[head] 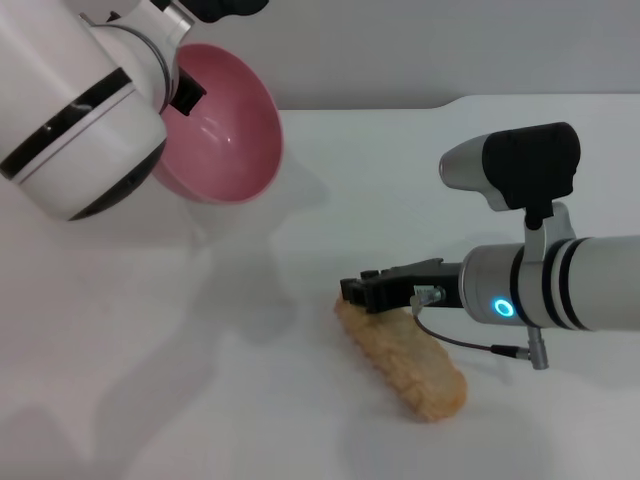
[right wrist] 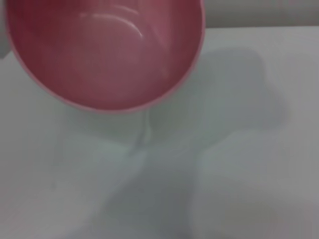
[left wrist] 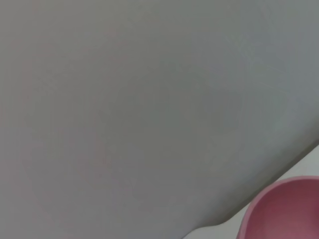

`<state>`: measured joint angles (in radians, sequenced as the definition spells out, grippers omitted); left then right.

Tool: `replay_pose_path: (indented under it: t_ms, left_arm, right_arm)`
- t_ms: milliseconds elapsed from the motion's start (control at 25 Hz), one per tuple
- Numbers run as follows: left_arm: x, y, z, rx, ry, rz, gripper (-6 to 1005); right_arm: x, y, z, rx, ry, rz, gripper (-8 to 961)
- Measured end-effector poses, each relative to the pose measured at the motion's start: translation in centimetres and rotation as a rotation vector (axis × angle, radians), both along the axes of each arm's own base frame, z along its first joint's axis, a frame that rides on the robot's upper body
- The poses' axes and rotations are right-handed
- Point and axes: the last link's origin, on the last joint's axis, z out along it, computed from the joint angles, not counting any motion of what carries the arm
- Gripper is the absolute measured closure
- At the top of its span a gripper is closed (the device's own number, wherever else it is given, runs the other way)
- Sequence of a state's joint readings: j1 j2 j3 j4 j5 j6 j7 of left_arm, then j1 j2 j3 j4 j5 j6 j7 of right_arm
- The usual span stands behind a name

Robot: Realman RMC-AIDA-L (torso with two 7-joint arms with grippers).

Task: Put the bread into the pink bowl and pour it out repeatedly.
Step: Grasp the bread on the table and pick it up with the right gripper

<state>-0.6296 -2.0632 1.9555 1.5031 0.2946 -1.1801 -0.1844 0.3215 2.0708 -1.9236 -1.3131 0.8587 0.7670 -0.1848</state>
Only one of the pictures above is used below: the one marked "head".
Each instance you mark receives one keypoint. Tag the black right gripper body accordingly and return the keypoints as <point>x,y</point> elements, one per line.
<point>425,282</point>

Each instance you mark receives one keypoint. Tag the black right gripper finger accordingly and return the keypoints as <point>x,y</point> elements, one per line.
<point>362,295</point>
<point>371,274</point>

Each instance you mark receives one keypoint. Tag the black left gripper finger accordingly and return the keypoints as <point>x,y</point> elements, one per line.
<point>189,92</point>

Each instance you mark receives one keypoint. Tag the pink plastic bowl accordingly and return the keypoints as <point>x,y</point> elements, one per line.
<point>225,135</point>

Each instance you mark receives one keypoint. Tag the orange ridged bread loaf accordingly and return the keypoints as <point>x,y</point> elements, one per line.
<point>400,355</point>

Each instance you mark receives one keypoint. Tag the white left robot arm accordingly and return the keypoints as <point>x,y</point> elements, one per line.
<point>75,100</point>

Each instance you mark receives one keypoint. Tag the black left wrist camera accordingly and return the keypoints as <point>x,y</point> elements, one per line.
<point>225,7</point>

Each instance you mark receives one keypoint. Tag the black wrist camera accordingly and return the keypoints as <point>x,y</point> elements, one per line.
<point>530,160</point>
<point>225,7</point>

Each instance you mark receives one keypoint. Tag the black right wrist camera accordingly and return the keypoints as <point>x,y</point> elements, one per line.
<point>530,160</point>

